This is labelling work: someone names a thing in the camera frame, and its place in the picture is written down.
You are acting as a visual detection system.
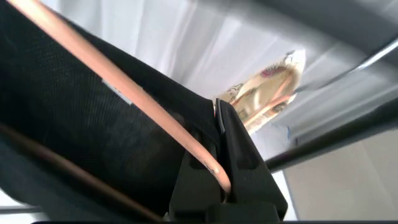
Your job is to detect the white curtain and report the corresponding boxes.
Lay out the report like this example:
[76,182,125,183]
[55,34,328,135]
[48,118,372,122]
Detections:
[40,0,398,156]

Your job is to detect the cream printed garment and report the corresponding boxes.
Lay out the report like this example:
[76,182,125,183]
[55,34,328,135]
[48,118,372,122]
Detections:
[216,49,307,135]

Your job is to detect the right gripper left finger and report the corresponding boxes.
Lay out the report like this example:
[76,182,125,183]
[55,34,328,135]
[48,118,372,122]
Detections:
[169,130,229,222]

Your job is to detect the black clothes rack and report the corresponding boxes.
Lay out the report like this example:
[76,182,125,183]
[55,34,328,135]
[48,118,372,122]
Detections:
[266,98,398,174]

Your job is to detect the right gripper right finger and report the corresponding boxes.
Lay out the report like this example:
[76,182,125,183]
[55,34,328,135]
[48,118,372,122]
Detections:
[214,98,289,222]

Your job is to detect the black garment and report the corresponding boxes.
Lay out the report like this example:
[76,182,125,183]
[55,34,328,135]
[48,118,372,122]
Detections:
[0,0,220,223]

